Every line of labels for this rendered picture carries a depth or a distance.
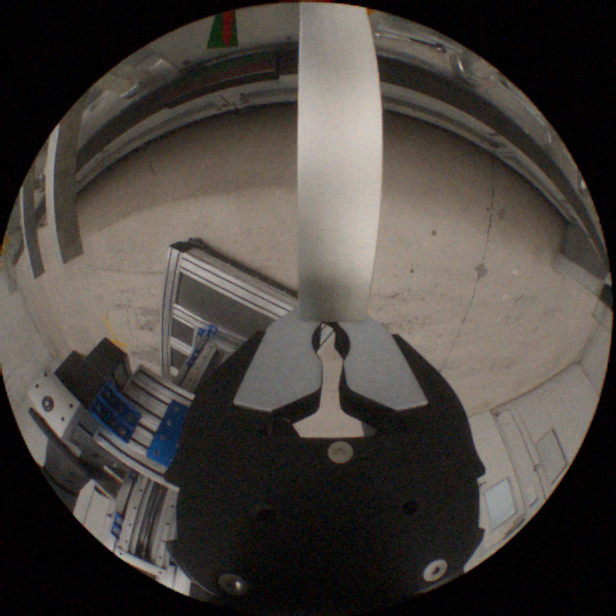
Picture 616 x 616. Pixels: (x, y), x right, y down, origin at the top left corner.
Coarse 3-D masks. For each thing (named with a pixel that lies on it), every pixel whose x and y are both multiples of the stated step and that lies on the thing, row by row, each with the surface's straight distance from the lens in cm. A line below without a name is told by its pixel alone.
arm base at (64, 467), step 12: (48, 444) 65; (48, 456) 65; (60, 456) 62; (48, 468) 66; (60, 468) 63; (72, 468) 62; (60, 480) 64; (72, 480) 64; (84, 480) 65; (72, 492) 66
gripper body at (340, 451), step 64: (256, 448) 5; (320, 448) 5; (384, 448) 5; (448, 448) 6; (192, 512) 5; (256, 512) 5; (320, 512) 5; (384, 512) 5; (448, 512) 6; (192, 576) 6; (256, 576) 5; (320, 576) 5; (384, 576) 5; (448, 576) 6
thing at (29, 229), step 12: (24, 180) 52; (24, 192) 51; (24, 204) 50; (24, 216) 50; (24, 228) 49; (36, 228) 50; (24, 240) 51; (36, 240) 49; (36, 252) 49; (36, 264) 49; (36, 276) 48
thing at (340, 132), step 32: (320, 32) 11; (352, 32) 11; (320, 64) 9; (352, 64) 10; (320, 96) 8; (352, 96) 8; (320, 128) 8; (352, 128) 8; (320, 160) 7; (352, 160) 7; (320, 192) 7; (352, 192) 7; (320, 224) 7; (352, 224) 7; (320, 256) 7; (352, 256) 8; (320, 288) 8; (352, 288) 8; (320, 320) 9; (352, 320) 9
